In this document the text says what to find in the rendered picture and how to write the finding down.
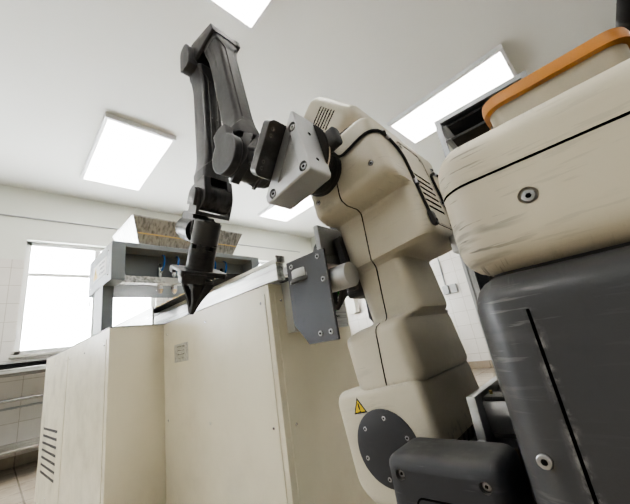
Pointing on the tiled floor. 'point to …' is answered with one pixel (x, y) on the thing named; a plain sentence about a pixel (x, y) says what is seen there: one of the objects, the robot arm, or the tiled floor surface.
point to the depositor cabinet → (105, 420)
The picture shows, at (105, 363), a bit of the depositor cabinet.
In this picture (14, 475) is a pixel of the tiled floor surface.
